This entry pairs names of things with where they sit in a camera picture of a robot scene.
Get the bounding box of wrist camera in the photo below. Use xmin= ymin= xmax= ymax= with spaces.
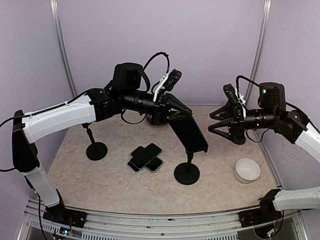
xmin=153 ymin=69 xmax=182 ymax=102
xmin=223 ymin=83 xmax=247 ymax=111

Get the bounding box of white bowl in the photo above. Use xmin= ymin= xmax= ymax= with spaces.
xmin=235 ymin=158 xmax=261 ymax=184

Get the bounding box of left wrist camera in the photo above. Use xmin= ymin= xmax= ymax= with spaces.
xmin=153 ymin=69 xmax=182 ymax=102

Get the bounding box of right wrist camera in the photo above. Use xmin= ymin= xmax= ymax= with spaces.
xmin=223 ymin=83 xmax=247 ymax=111

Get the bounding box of short black phone stand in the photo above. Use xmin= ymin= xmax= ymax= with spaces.
xmin=85 ymin=127 xmax=108 ymax=161

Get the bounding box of tall black clamp phone stand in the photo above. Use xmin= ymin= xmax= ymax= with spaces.
xmin=174 ymin=145 xmax=209 ymax=186

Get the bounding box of black phone crossing stack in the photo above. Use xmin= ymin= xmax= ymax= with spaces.
xmin=129 ymin=143 xmax=162 ymax=169

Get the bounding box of red round coaster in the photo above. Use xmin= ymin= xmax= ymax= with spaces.
xmin=146 ymin=114 xmax=168 ymax=127

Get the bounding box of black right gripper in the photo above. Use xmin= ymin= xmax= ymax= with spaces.
xmin=208 ymin=101 xmax=278 ymax=142

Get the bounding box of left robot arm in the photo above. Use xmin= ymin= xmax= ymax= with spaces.
xmin=12 ymin=62 xmax=192 ymax=224

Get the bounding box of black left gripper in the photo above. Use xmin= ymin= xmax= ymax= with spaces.
xmin=121 ymin=88 xmax=193 ymax=125

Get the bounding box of light blue bottom phone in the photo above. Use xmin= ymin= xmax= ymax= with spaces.
xmin=127 ymin=161 xmax=144 ymax=174

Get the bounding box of black plate phone stand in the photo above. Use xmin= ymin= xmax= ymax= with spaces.
xmin=232 ymin=135 xmax=246 ymax=145

